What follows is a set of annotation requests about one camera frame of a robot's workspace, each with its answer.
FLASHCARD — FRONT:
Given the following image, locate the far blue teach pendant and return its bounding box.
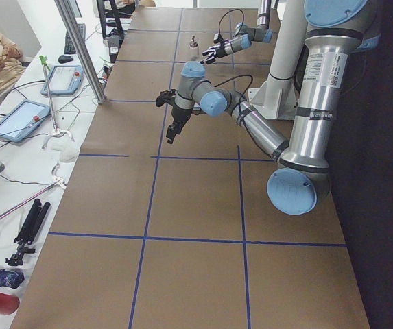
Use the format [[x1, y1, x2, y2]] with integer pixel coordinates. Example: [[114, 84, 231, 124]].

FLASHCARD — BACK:
[[44, 65, 84, 96]]

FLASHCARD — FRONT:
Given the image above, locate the black keyboard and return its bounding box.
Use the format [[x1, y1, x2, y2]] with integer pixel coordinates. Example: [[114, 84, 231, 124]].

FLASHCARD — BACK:
[[64, 23, 86, 55]]

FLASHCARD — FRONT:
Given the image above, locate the clear glass sauce bottle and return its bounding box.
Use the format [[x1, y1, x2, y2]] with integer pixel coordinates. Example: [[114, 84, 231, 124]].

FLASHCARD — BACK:
[[189, 35, 200, 62]]

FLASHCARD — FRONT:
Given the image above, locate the metal reacher pole green tip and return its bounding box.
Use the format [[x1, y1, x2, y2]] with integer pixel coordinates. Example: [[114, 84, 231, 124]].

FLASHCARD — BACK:
[[39, 55, 74, 149]]

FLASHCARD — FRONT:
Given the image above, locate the black computer mouse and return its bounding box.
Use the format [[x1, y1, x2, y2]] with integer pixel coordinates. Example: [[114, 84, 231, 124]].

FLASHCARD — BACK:
[[58, 54, 73, 64]]

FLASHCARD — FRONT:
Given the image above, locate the pink striped reacher pole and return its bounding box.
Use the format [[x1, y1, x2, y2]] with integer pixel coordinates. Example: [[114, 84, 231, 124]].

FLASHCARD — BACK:
[[0, 162, 67, 220]]

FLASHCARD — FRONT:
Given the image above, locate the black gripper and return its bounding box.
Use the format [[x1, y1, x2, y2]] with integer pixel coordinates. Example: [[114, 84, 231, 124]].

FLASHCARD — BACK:
[[166, 104, 193, 144], [200, 40, 233, 65]]

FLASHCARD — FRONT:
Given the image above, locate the aluminium frame post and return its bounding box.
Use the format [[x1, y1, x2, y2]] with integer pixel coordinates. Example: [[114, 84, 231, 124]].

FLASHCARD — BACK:
[[54, 0, 106, 104]]

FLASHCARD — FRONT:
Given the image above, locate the black folded tripod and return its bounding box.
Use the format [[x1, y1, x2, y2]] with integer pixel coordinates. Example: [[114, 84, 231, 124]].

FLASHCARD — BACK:
[[5, 199, 51, 266]]

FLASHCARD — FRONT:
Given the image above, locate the white crumpled cloth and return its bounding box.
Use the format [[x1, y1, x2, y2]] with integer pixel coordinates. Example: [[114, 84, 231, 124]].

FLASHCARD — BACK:
[[41, 136, 80, 163]]

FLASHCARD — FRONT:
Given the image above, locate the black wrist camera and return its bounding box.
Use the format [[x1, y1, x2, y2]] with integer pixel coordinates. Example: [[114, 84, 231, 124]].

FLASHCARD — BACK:
[[156, 89, 176, 107]]

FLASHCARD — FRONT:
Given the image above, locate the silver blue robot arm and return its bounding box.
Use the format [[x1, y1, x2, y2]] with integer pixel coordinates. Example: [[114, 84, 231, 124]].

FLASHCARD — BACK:
[[200, 1, 273, 64], [156, 1, 383, 215]]

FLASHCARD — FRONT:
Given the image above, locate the near blue teach pendant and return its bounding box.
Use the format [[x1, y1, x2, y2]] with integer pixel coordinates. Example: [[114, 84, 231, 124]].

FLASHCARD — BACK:
[[0, 100, 50, 143]]

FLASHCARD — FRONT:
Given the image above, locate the blue teach pendant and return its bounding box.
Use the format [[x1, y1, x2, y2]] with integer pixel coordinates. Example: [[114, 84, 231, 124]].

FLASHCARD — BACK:
[[0, 100, 50, 143], [44, 65, 84, 96]]

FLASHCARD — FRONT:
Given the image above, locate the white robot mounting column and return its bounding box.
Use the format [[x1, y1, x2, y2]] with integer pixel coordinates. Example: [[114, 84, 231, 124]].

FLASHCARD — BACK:
[[248, 0, 307, 120]]

